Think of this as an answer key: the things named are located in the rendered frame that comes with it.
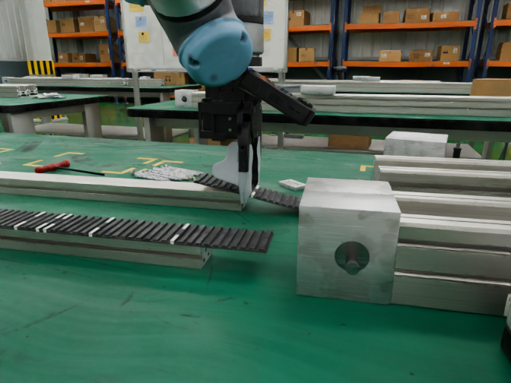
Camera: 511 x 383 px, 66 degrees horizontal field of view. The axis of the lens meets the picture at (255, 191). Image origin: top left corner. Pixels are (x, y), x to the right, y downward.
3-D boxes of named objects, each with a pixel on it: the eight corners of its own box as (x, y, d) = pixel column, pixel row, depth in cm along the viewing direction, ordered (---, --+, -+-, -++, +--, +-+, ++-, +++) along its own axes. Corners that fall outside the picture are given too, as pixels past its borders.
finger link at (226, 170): (214, 200, 61) (216, 141, 60) (251, 204, 60) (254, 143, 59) (207, 203, 58) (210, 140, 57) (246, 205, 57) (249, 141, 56)
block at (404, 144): (377, 191, 71) (382, 140, 68) (388, 176, 81) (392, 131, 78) (437, 200, 67) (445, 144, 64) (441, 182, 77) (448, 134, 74)
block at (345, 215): (293, 308, 37) (296, 214, 34) (304, 251, 48) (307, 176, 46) (393, 321, 35) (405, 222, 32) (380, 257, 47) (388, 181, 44)
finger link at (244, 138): (241, 171, 60) (244, 114, 59) (252, 172, 60) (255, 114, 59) (233, 172, 56) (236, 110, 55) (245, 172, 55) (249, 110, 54)
